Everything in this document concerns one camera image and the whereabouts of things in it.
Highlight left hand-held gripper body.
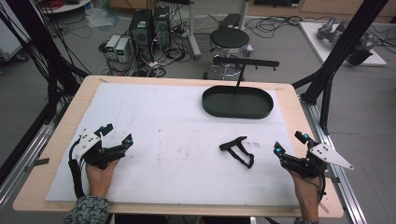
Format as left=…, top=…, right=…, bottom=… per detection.
left=74, top=128, right=127, bottom=171

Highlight small black plastic part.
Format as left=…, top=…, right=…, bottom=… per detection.
left=219, top=135, right=256, bottom=170

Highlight person's left hand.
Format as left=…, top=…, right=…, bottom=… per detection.
left=85, top=158, right=121, bottom=199

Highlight black metal frame strut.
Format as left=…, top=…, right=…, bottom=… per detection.
left=291, top=0, right=390, bottom=135
left=0, top=0, right=92, bottom=125

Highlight round white table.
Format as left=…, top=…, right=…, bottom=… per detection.
left=39, top=0, right=93, bottom=15

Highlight grey robot device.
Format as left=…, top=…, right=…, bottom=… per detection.
left=316, top=16, right=376, bottom=66

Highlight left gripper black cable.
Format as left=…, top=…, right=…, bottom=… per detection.
left=67, top=137, right=87, bottom=201

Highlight black hanger stand with tray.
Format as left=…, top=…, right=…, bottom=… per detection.
left=201, top=55, right=281, bottom=120

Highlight small black computer tower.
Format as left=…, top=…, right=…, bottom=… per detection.
left=151, top=5, right=172, bottom=51

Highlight white stand leg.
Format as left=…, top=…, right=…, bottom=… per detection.
left=237, top=0, right=255, bottom=58
left=186, top=0, right=204, bottom=61

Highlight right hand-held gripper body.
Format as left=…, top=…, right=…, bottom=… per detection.
left=279, top=139, right=355, bottom=180

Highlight large black computer tower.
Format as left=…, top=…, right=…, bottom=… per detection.
left=128, top=7, right=154, bottom=63

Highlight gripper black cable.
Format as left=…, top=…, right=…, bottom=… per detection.
left=317, top=171, right=329, bottom=204
left=67, top=137, right=87, bottom=201

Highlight white floor board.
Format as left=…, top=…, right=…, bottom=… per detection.
left=298, top=21, right=389, bottom=68

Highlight round black stool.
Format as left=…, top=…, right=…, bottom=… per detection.
left=203, top=26, right=255, bottom=80

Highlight black floor cables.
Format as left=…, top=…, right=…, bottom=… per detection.
left=244, top=14, right=331, bottom=40

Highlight white power supply unit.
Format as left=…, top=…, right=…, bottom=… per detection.
left=114, top=37, right=133, bottom=63
left=105, top=34, right=122, bottom=55

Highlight white table mat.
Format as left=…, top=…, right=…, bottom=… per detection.
left=45, top=81, right=301, bottom=208

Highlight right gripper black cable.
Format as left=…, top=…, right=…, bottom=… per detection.
left=317, top=171, right=329, bottom=204

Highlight aluminium rail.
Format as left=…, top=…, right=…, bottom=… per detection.
left=298, top=92, right=369, bottom=224
left=0, top=101, right=71, bottom=213

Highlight computer tower cases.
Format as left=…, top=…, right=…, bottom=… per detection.
left=98, top=3, right=194, bottom=78

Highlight clear plastic bag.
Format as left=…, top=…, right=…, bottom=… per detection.
left=84, top=7, right=120, bottom=30

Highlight person's right hand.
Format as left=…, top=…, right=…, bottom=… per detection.
left=287, top=169, right=322, bottom=221

